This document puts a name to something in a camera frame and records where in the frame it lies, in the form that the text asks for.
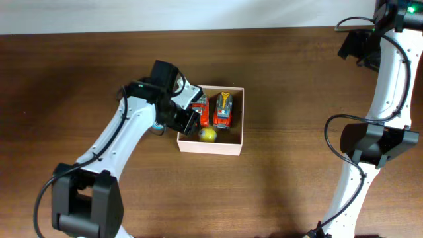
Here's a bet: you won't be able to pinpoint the blue face ball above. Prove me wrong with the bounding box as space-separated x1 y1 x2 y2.
152 122 164 130

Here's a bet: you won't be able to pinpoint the red toy truck blue tracks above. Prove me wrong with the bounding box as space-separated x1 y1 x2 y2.
191 94 210 127

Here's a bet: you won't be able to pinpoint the yellow face ball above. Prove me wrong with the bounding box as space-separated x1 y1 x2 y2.
199 128 217 143

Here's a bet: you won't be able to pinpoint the red toy truck yellow ladder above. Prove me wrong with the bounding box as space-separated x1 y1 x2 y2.
213 92 233 129

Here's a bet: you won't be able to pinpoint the white cardboard box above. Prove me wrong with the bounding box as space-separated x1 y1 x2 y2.
176 85 245 156

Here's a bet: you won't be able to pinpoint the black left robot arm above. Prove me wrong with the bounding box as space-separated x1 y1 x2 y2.
52 60 203 238

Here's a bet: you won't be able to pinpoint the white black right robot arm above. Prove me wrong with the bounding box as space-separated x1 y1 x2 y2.
306 0 422 237

